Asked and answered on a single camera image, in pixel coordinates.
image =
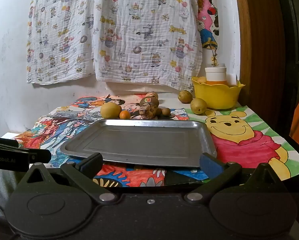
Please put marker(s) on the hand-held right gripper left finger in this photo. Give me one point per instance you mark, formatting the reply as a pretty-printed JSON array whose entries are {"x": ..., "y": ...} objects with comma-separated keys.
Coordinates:
[{"x": 89, "y": 161}]

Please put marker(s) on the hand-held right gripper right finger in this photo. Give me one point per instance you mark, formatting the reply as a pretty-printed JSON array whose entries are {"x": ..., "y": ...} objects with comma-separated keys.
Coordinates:
[{"x": 210, "y": 166}]

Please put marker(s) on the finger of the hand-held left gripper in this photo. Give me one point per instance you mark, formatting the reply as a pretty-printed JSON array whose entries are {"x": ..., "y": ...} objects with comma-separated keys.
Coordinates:
[{"x": 39, "y": 156}]

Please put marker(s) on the yellow-green round fruit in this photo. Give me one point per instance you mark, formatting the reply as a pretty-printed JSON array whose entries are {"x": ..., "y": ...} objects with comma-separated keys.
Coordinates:
[{"x": 198, "y": 105}]

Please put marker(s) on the colourful anime drawing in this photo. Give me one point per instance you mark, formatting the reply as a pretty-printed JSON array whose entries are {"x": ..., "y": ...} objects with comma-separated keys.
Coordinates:
[{"x": 52, "y": 132}]

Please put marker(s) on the grey cloth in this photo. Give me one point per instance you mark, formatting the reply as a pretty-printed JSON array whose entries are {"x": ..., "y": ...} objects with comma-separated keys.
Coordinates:
[{"x": 0, "y": 192}]

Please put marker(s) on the yellow bear drawing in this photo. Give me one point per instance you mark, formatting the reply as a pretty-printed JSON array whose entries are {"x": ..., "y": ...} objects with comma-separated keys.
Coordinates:
[{"x": 239, "y": 135}]

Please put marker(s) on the metal tray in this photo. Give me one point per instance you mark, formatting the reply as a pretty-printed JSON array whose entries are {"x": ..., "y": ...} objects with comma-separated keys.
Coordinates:
[{"x": 139, "y": 142}]

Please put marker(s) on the yellow round pear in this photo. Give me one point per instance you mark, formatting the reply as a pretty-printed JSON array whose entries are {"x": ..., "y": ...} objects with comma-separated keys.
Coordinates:
[{"x": 110, "y": 110}]

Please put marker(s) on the small orange fruit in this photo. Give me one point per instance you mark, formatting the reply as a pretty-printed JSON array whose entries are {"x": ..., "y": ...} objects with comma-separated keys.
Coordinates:
[{"x": 124, "y": 115}]

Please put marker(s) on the small brown fruit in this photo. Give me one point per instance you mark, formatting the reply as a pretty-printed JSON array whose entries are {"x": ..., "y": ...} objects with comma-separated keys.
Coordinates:
[
  {"x": 159, "y": 112},
  {"x": 166, "y": 111}
]

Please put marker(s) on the yellow scalloped plastic bowl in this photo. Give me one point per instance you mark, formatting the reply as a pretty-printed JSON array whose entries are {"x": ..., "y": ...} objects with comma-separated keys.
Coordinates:
[{"x": 219, "y": 96}]

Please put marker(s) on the striped pepino melon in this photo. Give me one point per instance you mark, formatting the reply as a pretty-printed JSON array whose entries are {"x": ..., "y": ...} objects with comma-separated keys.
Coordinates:
[
  {"x": 147, "y": 112},
  {"x": 152, "y": 95}
]

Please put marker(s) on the red paper sheet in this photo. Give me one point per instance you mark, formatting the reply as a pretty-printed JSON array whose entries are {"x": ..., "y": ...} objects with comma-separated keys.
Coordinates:
[{"x": 139, "y": 94}]

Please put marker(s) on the brown kiwi with sticker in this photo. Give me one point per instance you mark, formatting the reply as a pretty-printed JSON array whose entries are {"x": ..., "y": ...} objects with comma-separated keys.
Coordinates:
[{"x": 150, "y": 102}]

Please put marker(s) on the white paper sheet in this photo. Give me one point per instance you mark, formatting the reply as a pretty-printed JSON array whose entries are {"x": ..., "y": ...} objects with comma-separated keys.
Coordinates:
[{"x": 139, "y": 90}]

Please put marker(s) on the white and orange cup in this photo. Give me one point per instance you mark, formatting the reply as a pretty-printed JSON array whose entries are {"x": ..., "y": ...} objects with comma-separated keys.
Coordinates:
[{"x": 215, "y": 76}]

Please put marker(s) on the white box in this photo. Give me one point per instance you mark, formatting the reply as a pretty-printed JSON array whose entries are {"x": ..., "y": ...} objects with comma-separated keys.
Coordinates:
[{"x": 232, "y": 78}]

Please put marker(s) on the yellow flower sprig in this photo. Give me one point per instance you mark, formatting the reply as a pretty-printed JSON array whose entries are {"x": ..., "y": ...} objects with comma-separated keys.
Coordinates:
[{"x": 214, "y": 57}]

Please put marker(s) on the printed muslin blanket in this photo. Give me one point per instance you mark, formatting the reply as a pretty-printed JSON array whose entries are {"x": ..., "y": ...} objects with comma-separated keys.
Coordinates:
[{"x": 114, "y": 30}]

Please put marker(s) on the wooden door frame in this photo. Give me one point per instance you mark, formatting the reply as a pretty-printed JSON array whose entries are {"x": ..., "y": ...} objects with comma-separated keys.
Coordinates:
[{"x": 259, "y": 55}]

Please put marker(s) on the cartoon wall poster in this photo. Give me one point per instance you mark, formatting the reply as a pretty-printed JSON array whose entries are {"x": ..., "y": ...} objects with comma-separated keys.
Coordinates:
[{"x": 207, "y": 17}]

